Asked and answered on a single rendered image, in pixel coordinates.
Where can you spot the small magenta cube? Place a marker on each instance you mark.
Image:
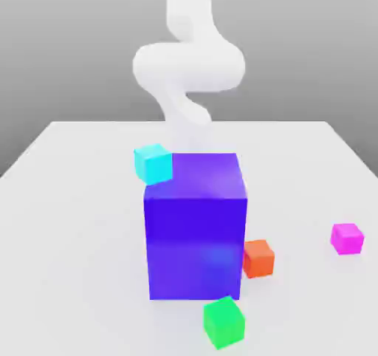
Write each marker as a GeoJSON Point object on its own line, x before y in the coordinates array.
{"type": "Point", "coordinates": [347, 239]}

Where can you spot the large purple box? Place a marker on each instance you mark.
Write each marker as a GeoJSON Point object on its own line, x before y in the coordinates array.
{"type": "Point", "coordinates": [195, 237]}

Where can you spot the small orange cube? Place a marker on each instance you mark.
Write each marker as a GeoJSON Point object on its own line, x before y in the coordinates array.
{"type": "Point", "coordinates": [259, 260]}

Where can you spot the small cyan cube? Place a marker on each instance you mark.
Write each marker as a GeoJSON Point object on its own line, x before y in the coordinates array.
{"type": "Point", "coordinates": [153, 165]}

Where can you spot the small green cube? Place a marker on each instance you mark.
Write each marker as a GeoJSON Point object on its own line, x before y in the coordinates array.
{"type": "Point", "coordinates": [223, 323]}

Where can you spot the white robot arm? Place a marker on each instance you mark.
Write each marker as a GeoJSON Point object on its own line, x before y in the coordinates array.
{"type": "Point", "coordinates": [189, 66]}

